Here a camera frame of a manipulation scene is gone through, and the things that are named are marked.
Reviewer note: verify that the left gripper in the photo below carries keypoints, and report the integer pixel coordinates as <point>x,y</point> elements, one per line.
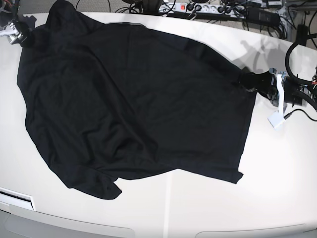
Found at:
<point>280,88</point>

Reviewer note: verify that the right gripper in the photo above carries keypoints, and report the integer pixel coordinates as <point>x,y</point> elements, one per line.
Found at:
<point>17,33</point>

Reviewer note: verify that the black t-shirt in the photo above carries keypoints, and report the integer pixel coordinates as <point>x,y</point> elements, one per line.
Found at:
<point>119,100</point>

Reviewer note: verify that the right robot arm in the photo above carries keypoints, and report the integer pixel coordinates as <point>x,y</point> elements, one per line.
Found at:
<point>9,13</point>

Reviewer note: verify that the black box on floor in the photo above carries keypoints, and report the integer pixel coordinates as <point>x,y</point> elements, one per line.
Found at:
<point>302,32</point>

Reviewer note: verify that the black power adapter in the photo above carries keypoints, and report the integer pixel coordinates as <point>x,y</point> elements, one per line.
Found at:
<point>262,17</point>

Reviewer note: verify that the white power strip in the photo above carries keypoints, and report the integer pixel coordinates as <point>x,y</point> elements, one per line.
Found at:
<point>234,10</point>

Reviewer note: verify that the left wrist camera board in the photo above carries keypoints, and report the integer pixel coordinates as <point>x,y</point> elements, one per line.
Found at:
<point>276,120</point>

